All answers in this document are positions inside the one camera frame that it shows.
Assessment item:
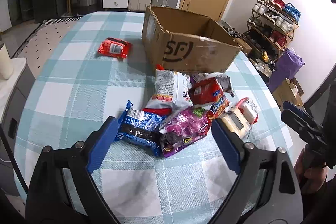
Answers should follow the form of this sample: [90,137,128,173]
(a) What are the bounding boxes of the white red chips bag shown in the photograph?
[143,65,193,116]

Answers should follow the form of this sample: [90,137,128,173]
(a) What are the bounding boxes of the SF cardboard box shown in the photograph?
[142,6,242,74]

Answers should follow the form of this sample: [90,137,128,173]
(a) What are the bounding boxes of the grey side cabinet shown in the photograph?
[1,57,35,196]

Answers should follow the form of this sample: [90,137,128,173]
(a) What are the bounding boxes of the teal plaid tablecloth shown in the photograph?
[12,11,297,224]

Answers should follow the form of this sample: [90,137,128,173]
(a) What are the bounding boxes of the wooden shoe rack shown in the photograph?
[243,0,301,63]

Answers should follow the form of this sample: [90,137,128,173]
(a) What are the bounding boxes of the dotted beige rug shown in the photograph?
[13,17,80,79]

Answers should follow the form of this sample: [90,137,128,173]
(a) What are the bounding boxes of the person's right hand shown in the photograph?
[294,148,327,193]

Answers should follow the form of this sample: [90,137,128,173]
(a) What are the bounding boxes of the blue cookie packet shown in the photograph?
[114,100,167,157]

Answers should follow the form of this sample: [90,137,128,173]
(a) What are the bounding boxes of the silver purple snack bag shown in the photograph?
[191,72,235,98]

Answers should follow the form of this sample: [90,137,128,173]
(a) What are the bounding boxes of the red snack packet with barcode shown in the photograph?
[98,38,132,59]

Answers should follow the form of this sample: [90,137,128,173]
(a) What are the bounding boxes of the clear cracker packet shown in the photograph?
[220,97,259,140]

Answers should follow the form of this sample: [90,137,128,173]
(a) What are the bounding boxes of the small cardboard box on floor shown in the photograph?
[272,79,304,111]

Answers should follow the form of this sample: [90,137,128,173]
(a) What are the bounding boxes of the red blue snack bag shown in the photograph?
[188,77,230,122]

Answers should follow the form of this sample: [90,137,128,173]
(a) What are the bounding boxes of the white cup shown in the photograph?
[0,43,14,80]

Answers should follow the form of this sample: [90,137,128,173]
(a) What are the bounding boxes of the purple grape candy bag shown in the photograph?
[159,106,211,157]

